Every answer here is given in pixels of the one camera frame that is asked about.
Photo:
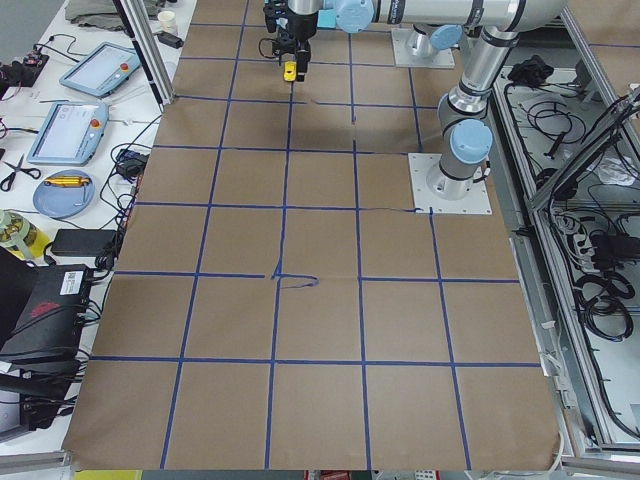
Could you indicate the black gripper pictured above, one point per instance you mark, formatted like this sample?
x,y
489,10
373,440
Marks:
x,y
303,28

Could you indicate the yellow beetle toy car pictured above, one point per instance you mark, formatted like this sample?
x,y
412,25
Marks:
x,y
290,71

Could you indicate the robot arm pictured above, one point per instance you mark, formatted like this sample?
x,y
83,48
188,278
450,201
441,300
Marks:
x,y
468,140

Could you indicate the white paper cup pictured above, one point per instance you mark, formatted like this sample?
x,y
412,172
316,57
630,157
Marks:
x,y
168,22

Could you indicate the far teach pendant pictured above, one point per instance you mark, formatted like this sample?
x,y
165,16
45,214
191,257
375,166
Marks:
x,y
102,71

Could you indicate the teach pendant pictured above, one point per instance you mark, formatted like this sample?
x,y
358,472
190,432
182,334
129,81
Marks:
x,y
102,71
70,134

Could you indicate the grey cloth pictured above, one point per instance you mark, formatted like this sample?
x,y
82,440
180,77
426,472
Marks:
x,y
101,14

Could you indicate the near teach pendant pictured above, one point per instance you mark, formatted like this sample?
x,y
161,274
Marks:
x,y
70,134

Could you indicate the black power adapter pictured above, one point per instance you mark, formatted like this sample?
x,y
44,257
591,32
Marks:
x,y
82,242

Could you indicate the black scissors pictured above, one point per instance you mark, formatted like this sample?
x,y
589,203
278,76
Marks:
x,y
8,182

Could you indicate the black laptop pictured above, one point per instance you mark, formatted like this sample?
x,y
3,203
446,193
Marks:
x,y
42,310

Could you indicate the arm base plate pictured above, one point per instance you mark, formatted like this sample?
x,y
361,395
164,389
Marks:
x,y
414,50
435,193

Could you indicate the aluminium frame post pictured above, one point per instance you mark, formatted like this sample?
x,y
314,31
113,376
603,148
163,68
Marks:
x,y
136,25

